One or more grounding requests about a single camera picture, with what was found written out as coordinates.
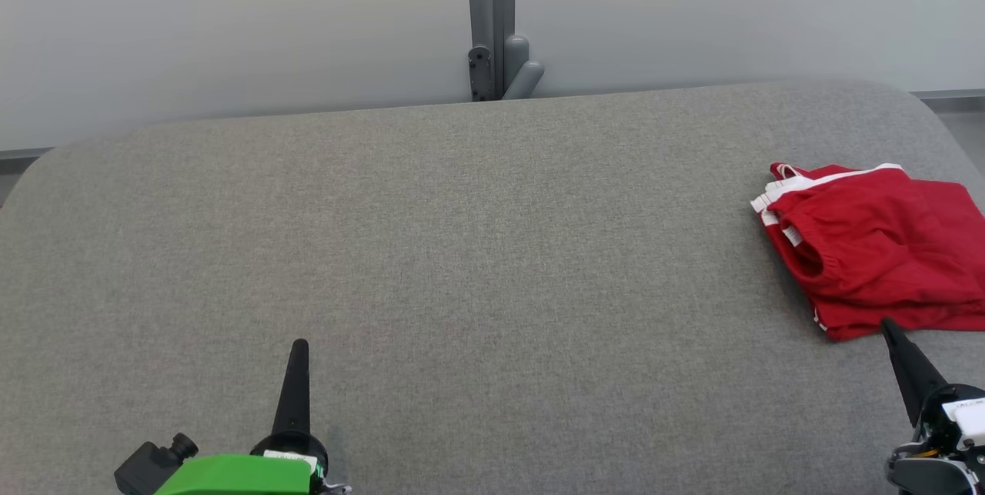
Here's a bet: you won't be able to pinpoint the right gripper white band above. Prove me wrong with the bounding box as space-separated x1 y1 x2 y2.
881 318 985 495

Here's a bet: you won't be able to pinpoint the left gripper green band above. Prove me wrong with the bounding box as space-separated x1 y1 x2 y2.
154 339 351 495

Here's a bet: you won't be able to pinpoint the red shorts with white waistband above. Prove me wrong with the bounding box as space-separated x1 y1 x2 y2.
767 164 985 330

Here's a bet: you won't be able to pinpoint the red jersey with white stripes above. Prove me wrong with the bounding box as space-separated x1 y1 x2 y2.
750 162 985 342

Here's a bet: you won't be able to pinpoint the grey fabric sofa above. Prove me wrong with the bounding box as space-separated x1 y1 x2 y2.
0 79 985 495

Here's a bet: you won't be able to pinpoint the dark hinge plate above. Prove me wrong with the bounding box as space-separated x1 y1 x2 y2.
468 45 493 102

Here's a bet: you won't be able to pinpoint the grey wall skirting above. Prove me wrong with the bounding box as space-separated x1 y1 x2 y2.
912 89 985 112
0 147 55 174

